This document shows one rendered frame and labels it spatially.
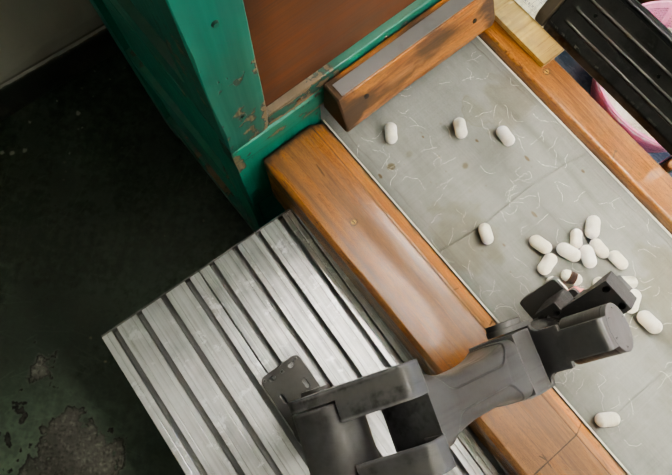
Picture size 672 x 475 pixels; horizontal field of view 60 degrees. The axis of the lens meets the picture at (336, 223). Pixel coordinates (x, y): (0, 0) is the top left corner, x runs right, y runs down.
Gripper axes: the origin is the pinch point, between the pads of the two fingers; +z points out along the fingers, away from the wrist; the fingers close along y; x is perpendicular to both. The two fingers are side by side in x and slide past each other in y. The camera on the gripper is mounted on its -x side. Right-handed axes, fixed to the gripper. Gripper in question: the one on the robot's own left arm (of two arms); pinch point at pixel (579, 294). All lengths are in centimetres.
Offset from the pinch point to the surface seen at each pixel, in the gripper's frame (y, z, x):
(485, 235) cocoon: 15.1, -3.6, 3.2
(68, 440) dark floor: 43, -25, 121
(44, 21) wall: 131, 5, 64
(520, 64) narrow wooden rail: 32.5, 13.8, -12.4
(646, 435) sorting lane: -20.3, -3.3, 5.2
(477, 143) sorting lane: 27.0, 5.1, -1.8
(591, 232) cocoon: 5.5, 6.0, -5.2
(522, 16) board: 38.3, 17.1, -16.8
